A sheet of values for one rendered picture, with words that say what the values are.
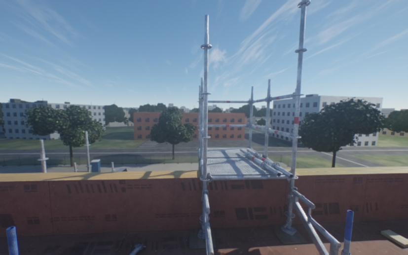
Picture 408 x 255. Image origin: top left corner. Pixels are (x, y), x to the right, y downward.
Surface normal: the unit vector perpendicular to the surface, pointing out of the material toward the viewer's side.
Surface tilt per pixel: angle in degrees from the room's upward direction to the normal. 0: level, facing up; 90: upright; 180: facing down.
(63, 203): 90
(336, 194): 90
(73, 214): 90
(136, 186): 90
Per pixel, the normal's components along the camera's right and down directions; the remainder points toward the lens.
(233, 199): 0.07, 0.11
